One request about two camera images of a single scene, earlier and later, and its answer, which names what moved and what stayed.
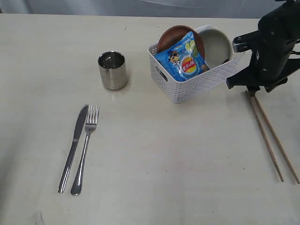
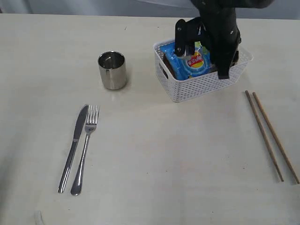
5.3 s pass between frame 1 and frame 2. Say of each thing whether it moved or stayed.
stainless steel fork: stayed
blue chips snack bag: moved
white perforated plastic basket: moved
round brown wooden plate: moved
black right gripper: moved
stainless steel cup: stayed
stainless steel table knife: stayed
